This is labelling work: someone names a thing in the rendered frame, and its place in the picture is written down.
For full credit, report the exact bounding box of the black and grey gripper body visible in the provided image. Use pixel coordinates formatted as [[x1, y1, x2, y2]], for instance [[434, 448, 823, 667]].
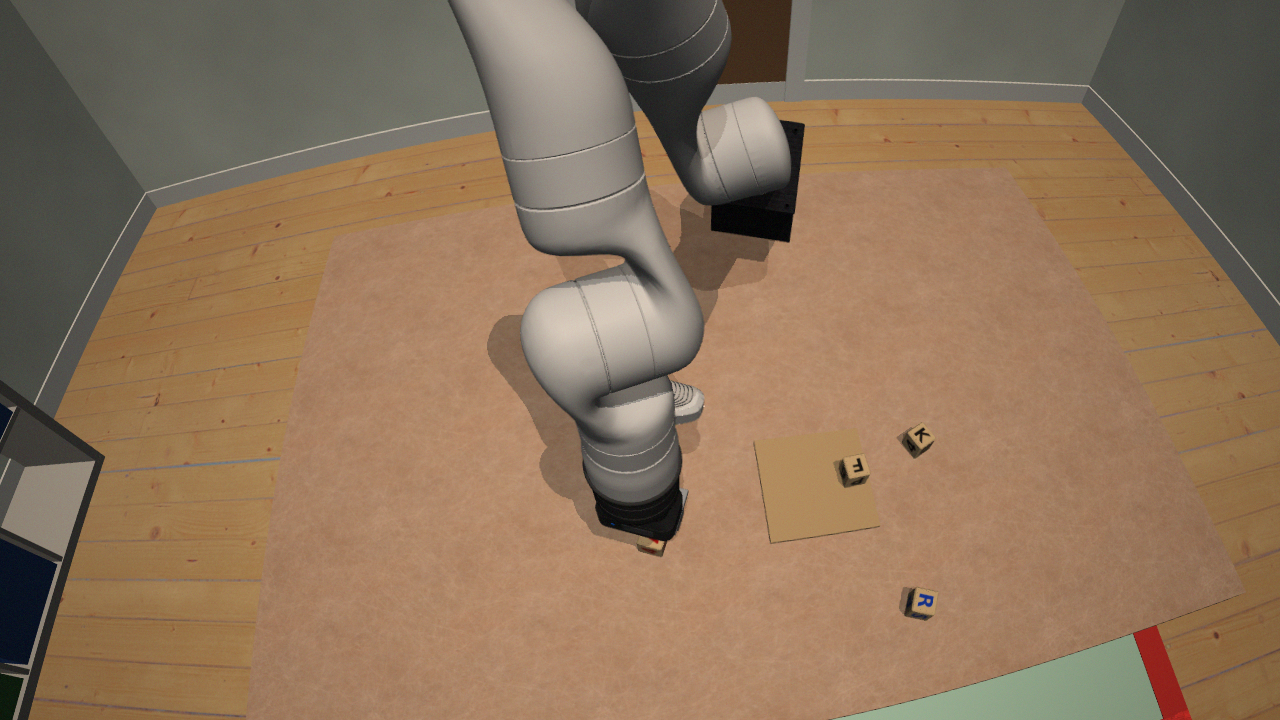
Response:
[[581, 380, 704, 541]]

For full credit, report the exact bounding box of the tan flat mat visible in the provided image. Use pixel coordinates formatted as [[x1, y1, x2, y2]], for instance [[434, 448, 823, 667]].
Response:
[[754, 428, 881, 544]]

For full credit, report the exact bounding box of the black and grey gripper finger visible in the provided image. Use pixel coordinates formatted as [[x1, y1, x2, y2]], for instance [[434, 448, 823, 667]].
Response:
[[675, 488, 689, 536]]

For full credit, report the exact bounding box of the tan wooden letter block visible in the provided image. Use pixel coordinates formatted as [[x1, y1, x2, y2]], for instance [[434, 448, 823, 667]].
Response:
[[637, 536, 667, 557], [902, 421, 936, 457], [904, 587, 940, 621], [838, 454, 870, 488]]

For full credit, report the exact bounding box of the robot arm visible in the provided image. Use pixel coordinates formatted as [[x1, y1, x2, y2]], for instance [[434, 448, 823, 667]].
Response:
[[448, 0, 791, 471]]

